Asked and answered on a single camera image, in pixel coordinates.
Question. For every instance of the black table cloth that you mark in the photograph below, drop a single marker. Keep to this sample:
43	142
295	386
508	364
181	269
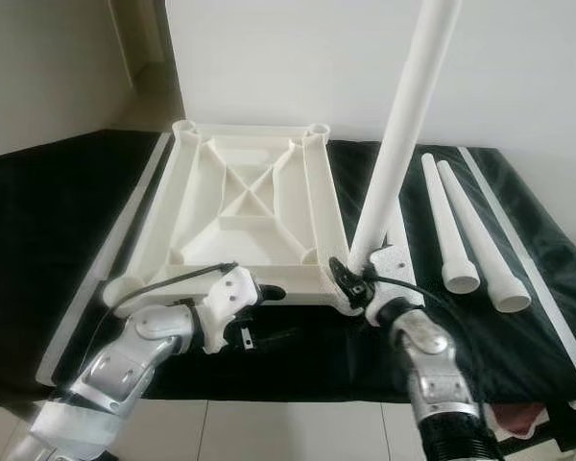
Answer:
38	288

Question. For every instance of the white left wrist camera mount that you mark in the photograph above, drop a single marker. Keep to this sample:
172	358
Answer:
230	303

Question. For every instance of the pink rounded object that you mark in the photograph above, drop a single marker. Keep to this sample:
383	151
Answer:
521	417

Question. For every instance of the white plastic table top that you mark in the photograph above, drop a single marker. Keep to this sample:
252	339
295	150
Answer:
211	202

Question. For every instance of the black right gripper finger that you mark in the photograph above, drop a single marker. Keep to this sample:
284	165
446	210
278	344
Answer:
342	273

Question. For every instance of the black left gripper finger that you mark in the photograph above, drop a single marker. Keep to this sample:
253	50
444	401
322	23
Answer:
274	292
283	336

